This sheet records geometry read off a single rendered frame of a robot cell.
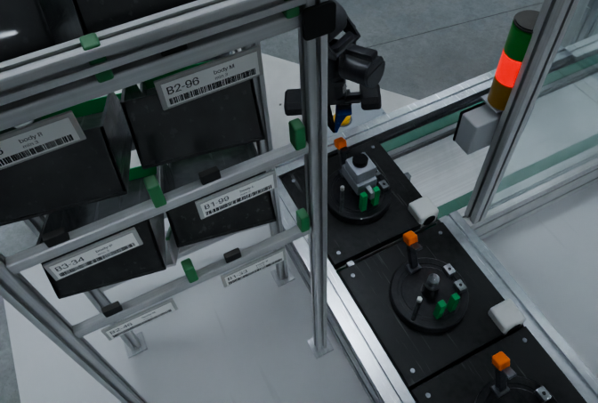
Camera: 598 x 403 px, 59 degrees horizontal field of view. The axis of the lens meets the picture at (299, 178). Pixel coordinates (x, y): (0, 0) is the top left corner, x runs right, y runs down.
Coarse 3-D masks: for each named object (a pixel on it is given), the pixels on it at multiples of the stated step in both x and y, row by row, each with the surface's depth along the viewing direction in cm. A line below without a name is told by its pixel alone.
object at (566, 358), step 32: (288, 224) 109; (448, 224) 108; (480, 256) 104; (512, 288) 99; (352, 320) 97; (544, 320) 95; (352, 352) 96; (384, 352) 93; (384, 384) 89; (576, 384) 88
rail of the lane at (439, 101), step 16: (480, 80) 133; (432, 96) 130; (448, 96) 131; (464, 96) 130; (480, 96) 132; (400, 112) 127; (416, 112) 127; (432, 112) 127; (448, 112) 131; (352, 128) 125; (368, 128) 125; (384, 128) 124; (400, 128) 126; (352, 144) 122
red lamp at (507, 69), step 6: (504, 54) 79; (504, 60) 79; (510, 60) 78; (498, 66) 81; (504, 66) 80; (510, 66) 79; (516, 66) 78; (498, 72) 81; (504, 72) 80; (510, 72) 79; (516, 72) 79; (498, 78) 82; (504, 78) 81; (510, 78) 80; (504, 84) 81; (510, 84) 81
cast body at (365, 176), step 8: (352, 160) 102; (360, 160) 102; (368, 160) 103; (344, 168) 106; (352, 168) 102; (360, 168) 102; (368, 168) 102; (344, 176) 107; (352, 176) 103; (360, 176) 102; (368, 176) 103; (352, 184) 105; (360, 184) 103; (368, 184) 104; (360, 192) 105; (368, 192) 103
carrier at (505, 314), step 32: (384, 256) 103; (448, 256) 102; (352, 288) 99; (384, 288) 99; (416, 288) 96; (448, 288) 96; (480, 288) 98; (384, 320) 95; (416, 320) 93; (448, 320) 93; (480, 320) 94; (512, 320) 92; (416, 352) 91; (448, 352) 91; (416, 384) 90
